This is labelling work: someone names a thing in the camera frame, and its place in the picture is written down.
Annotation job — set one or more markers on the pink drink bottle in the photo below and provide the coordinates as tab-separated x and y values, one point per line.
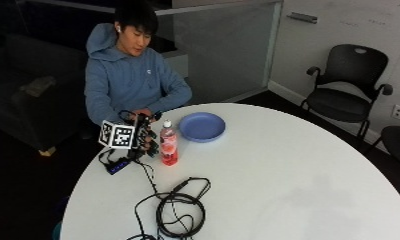
168	144

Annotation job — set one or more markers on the white marker cube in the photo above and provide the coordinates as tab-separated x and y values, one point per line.
117	135

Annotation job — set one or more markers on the black hub device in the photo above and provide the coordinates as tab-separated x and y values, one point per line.
117	165

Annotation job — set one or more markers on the blue plate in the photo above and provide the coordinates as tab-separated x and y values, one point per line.
202	126

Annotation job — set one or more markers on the the person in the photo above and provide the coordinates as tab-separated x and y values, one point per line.
125	83

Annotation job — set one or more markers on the dark sofa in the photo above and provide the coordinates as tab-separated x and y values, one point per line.
29	90

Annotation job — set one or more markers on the white earbud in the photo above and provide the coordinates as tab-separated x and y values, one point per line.
118	28

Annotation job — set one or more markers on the black office chair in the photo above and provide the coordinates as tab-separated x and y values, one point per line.
348	90

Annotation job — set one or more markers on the dark round chair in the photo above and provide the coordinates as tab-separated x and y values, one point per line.
397	143

